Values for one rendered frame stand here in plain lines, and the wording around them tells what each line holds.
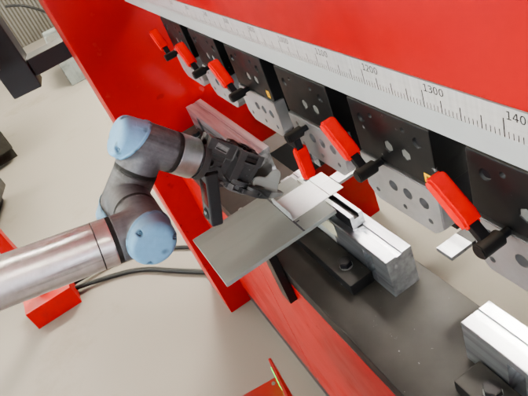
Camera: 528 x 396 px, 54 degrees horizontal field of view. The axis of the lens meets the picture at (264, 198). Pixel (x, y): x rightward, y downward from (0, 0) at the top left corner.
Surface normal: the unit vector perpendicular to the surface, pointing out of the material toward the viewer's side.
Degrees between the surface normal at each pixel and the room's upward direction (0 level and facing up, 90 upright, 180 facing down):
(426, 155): 90
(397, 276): 90
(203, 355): 0
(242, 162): 90
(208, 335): 0
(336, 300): 0
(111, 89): 90
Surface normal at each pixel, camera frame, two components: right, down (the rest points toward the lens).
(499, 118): -0.82, 0.53
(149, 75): 0.46, 0.40
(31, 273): 0.37, 0.01
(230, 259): -0.33, -0.74
